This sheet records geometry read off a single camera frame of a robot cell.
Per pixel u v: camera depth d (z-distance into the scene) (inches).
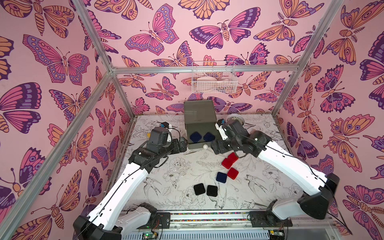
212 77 37.3
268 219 25.6
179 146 25.4
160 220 29.0
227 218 29.4
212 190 32.3
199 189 32.6
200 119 35.4
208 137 34.6
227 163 36.5
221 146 25.6
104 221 15.0
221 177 34.5
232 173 34.9
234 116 40.5
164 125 25.5
